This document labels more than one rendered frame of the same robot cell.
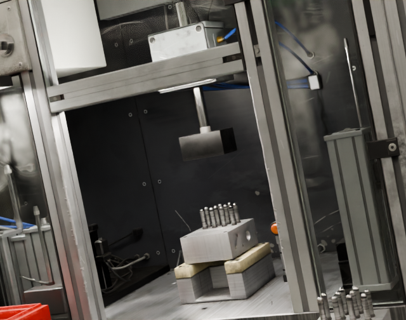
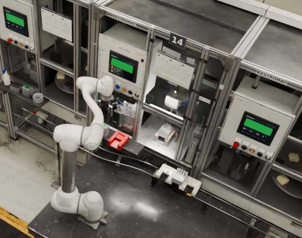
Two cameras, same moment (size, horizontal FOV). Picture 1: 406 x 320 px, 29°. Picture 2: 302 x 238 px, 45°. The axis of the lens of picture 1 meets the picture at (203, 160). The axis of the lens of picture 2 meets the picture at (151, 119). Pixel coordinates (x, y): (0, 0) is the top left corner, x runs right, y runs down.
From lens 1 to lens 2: 225 cm
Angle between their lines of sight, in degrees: 39
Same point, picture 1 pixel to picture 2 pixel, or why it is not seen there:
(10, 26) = (139, 93)
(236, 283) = (165, 143)
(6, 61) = (136, 97)
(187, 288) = (156, 139)
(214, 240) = (164, 134)
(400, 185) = (198, 155)
